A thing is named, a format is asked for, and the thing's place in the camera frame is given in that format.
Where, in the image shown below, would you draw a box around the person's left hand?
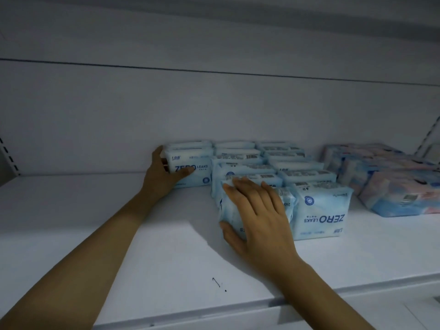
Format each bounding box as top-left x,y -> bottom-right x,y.
141,145 -> 195,204

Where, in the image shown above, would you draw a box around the person's right hand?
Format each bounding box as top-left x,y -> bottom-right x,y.
219,177 -> 300,272

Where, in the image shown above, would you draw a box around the light blue pad packet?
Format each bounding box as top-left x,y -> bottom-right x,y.
162,142 -> 215,189
219,175 -> 297,242

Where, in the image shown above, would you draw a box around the person's left forearm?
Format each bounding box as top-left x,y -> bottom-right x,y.
0,190 -> 158,330

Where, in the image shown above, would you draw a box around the person's right forearm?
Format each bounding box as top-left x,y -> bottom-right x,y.
255,252 -> 377,330

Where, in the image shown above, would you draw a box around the rows of light blue packs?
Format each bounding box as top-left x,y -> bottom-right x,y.
210,140 -> 355,242

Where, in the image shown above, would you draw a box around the pile of pink blue packs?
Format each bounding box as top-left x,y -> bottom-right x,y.
321,143 -> 440,217

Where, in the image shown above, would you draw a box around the white shelf board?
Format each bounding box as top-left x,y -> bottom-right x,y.
0,170 -> 440,330

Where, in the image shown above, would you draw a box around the white slotted shelf upright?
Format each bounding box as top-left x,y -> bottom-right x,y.
0,136 -> 22,178
414,115 -> 440,157

